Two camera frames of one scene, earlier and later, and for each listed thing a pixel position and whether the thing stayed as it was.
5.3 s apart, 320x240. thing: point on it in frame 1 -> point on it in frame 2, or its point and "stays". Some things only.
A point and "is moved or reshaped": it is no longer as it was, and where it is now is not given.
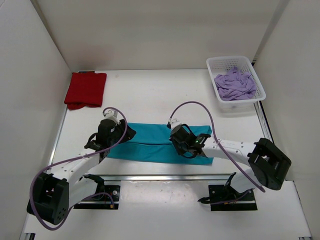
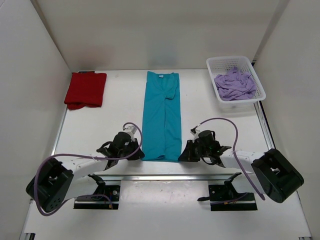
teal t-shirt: x=152 y=142 is moved or reshaped
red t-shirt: x=85 y=90 stays
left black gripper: x=129 y=134 -> x=139 y=154
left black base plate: x=103 y=201 stays
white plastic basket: x=218 y=65 stays
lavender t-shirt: x=235 y=85 stays
